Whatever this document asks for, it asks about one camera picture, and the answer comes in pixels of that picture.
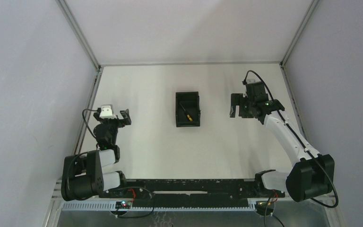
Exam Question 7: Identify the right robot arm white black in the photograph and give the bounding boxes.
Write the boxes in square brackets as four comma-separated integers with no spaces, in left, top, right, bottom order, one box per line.
[230,82,336,202]

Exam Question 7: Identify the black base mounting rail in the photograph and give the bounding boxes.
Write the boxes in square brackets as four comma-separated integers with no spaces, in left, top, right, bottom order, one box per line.
[99,179,285,208]

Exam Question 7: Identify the black yellow screwdriver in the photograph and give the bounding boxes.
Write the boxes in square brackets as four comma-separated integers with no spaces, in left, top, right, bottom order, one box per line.
[180,103,193,122]

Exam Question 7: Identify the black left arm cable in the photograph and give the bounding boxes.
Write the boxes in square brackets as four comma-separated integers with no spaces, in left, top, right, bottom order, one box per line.
[82,108,102,148]

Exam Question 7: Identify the white slotted cable duct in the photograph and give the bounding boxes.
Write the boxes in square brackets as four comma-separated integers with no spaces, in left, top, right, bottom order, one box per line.
[61,201,256,211]

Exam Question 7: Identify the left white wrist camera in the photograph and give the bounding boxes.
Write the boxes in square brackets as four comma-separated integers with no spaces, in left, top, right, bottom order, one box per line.
[99,105,116,119]

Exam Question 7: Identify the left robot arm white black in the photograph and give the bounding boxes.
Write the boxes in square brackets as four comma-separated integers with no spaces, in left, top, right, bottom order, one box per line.
[61,105,131,201]

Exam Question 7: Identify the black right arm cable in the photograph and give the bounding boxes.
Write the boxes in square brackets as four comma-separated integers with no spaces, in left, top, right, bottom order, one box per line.
[242,70,339,227]

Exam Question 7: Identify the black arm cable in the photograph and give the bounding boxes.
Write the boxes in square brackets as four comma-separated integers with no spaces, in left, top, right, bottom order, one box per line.
[82,108,102,148]
[242,70,339,227]

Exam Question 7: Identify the black plastic bin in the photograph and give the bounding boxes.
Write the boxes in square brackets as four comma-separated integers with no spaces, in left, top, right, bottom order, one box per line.
[175,91,201,128]

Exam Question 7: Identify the small electronics board with LEDs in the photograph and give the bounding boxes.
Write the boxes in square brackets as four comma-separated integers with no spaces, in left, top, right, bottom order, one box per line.
[115,201,132,210]

